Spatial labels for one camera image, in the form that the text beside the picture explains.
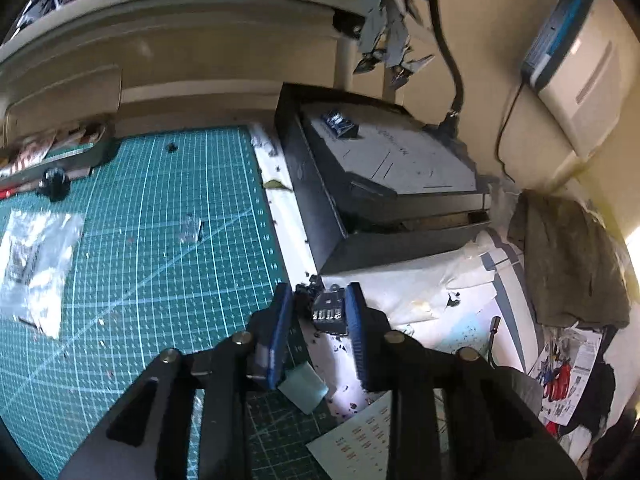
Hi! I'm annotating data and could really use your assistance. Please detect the olive green cloth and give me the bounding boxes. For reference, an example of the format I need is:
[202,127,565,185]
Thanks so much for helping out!
[507,191,632,331]

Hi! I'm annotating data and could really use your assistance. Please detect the small black model part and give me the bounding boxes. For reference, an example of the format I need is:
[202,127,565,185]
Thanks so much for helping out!
[295,282,351,336]

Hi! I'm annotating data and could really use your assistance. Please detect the thin black cable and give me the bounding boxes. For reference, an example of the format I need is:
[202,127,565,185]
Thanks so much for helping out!
[495,80,526,181]

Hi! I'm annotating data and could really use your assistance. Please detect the black screwdriver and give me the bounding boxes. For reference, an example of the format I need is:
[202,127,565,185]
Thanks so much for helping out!
[487,316,503,367]

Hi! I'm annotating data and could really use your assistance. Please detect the thick black cable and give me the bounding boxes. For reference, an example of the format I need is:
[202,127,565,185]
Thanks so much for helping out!
[427,0,467,133]

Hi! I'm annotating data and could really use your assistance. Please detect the small clear plastic piece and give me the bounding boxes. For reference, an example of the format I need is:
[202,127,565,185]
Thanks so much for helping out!
[180,215,205,243]

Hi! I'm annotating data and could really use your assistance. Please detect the small blue model part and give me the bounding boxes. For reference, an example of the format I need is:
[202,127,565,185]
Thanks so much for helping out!
[320,107,361,139]

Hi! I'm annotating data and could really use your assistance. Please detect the clear plastic bag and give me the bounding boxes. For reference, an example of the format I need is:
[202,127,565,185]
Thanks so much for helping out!
[0,210,86,338]

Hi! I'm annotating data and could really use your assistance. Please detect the printed booklets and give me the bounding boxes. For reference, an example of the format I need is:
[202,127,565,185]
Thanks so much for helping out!
[0,122,108,176]

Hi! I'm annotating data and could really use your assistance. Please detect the pale green block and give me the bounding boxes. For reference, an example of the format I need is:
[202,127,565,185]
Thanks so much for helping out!
[277,362,329,414]

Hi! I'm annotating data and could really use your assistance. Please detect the white desk shelf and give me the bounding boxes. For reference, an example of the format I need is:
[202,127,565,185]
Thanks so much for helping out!
[0,0,366,126]

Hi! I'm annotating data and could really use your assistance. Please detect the white blue paper sheet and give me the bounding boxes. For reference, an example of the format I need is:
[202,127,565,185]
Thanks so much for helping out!
[320,230,541,401]

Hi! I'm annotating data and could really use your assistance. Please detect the white decal sheet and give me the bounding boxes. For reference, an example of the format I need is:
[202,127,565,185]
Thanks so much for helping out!
[306,390,393,480]

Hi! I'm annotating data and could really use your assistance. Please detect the green cutting mat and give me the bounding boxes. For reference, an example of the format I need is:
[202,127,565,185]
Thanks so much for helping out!
[0,125,346,480]

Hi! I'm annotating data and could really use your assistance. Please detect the black round knob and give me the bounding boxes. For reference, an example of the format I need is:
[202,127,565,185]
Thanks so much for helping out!
[37,167,73,202]

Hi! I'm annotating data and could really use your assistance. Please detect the printed instruction sheet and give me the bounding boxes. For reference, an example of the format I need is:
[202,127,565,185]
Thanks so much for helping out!
[527,327,606,426]

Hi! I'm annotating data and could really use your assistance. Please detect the white appliance blue top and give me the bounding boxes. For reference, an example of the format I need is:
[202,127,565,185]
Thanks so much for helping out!
[520,0,640,161]

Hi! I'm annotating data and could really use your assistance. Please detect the black grey box device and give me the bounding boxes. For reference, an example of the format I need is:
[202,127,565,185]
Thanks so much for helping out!
[274,82,493,276]

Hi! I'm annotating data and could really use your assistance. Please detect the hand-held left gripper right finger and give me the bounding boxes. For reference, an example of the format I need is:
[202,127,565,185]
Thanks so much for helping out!
[345,282,583,480]

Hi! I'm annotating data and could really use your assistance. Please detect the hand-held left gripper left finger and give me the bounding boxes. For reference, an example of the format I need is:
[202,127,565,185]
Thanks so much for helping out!
[57,282,296,480]

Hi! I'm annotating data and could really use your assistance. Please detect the beige flat box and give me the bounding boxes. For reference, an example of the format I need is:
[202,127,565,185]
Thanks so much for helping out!
[0,65,123,148]

